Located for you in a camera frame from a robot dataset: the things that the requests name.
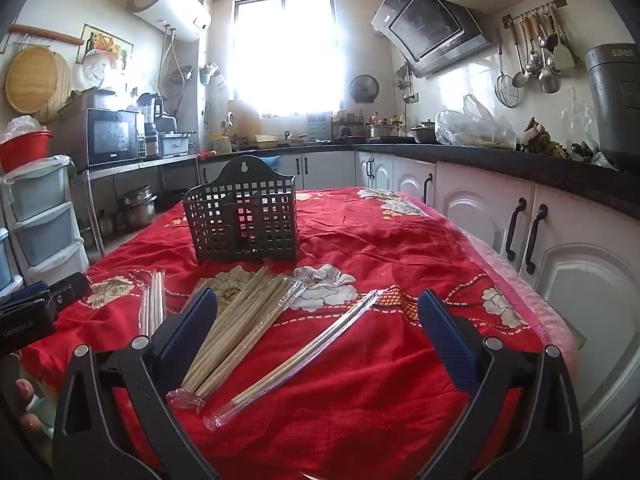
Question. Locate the small silver countertop appliance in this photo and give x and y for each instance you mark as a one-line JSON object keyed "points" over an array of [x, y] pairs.
{"points": [[149, 145]]}

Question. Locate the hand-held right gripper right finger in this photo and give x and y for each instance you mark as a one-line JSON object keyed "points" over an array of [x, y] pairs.
{"points": [[447, 335]]}

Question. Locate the dark lidded cooking pot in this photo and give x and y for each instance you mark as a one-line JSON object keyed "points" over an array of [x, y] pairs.
{"points": [[425, 135]]}

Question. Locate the plastic drawer unit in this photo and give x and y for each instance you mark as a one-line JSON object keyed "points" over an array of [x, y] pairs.
{"points": [[40, 220]]}

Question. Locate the small round wall fan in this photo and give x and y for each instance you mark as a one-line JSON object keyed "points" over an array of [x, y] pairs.
{"points": [[364, 88]]}

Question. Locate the black range hood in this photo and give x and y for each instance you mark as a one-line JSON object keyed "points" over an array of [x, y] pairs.
{"points": [[425, 30]]}

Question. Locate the countertop spice rack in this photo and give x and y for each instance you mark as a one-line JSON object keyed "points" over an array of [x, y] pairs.
{"points": [[347, 127]]}

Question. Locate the metal shelf rack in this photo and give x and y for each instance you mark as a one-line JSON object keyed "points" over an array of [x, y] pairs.
{"points": [[125, 166]]}

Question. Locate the fruit wall picture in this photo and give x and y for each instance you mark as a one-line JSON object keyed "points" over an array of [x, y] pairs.
{"points": [[107, 42]]}

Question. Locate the round bamboo trays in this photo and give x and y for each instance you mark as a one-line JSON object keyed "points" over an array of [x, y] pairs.
{"points": [[35, 82]]}

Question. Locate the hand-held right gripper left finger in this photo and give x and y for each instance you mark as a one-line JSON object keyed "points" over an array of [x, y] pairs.
{"points": [[192, 330]]}

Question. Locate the red cloth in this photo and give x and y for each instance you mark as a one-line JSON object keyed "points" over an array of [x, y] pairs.
{"points": [[206, 156]]}

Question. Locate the wall mounted caddy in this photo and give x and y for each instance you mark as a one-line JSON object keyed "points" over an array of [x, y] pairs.
{"points": [[211, 75]]}

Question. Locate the red floral tablecloth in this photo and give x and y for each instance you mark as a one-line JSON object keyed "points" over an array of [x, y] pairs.
{"points": [[350, 260]]}

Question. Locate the white desk fan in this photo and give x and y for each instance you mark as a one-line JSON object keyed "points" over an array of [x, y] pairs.
{"points": [[97, 72]]}

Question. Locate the dark plastic utensil basket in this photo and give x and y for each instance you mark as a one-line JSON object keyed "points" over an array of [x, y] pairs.
{"points": [[240, 215]]}

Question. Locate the row of hanging kitchen utensils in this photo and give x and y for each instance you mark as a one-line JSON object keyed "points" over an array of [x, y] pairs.
{"points": [[547, 80]]}

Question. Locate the stacked steel pots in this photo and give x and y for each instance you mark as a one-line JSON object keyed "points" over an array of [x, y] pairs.
{"points": [[137, 210]]}

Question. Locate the large clear plastic bag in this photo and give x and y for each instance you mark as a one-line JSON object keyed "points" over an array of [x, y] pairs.
{"points": [[475, 132]]}

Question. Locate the pink padded table cover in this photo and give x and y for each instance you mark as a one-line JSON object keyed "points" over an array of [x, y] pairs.
{"points": [[510, 280]]}

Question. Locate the black microwave oven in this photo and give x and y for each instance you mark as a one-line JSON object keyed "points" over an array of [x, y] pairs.
{"points": [[112, 137]]}

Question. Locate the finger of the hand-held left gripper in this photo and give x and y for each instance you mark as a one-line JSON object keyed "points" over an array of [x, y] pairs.
{"points": [[27, 294], [70, 288]]}

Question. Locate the white plastic bag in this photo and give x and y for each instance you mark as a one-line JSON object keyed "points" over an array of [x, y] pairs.
{"points": [[20, 125]]}

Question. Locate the black blender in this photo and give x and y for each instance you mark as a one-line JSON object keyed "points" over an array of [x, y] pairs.
{"points": [[150, 110]]}

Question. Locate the white water heater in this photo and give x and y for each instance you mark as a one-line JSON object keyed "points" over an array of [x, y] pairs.
{"points": [[170, 2]]}

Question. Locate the red plastic basin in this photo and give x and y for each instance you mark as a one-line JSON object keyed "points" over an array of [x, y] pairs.
{"points": [[25, 152]]}

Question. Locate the striped knife holder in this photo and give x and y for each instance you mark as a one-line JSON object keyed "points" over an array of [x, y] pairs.
{"points": [[319, 127]]}

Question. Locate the hanging ladles by fan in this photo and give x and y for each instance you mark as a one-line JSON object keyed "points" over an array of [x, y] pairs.
{"points": [[406, 82]]}

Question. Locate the small clear plastic bag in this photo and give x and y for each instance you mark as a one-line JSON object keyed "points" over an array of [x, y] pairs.
{"points": [[580, 125]]}

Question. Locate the grey plastic dish box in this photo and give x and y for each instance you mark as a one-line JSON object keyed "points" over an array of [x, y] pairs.
{"points": [[175, 144]]}

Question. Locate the ginger roots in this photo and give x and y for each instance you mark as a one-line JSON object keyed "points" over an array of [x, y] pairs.
{"points": [[540, 140]]}

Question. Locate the steel cooking pot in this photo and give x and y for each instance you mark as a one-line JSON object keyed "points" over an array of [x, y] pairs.
{"points": [[382, 132]]}

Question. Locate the wooden rolling pin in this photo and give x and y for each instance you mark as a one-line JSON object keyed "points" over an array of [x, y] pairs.
{"points": [[47, 34]]}

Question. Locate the black kitchen countertop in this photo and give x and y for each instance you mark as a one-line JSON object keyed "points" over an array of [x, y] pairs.
{"points": [[500, 160]]}

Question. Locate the kitchen window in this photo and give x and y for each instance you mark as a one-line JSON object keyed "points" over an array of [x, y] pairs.
{"points": [[285, 55]]}

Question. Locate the small steel pot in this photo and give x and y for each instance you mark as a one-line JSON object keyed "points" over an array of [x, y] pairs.
{"points": [[106, 222]]}

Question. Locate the grey kitchen appliance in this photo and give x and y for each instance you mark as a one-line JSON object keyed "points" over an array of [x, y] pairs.
{"points": [[615, 105]]}

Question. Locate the bunch of chopsticks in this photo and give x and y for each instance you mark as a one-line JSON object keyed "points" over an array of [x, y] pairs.
{"points": [[240, 320]]}

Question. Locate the person's left hand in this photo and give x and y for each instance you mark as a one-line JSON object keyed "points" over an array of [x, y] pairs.
{"points": [[27, 389]]}

